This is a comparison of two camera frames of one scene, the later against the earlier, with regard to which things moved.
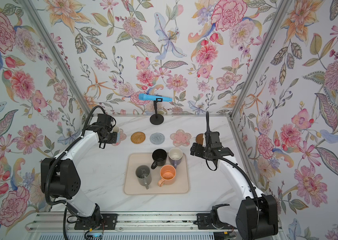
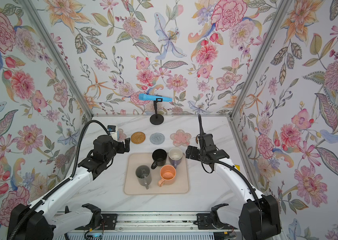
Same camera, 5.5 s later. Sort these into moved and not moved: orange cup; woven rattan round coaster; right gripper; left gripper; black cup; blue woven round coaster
Moved: left gripper; right gripper
Not moved: orange cup; black cup; blue woven round coaster; woven rattan round coaster
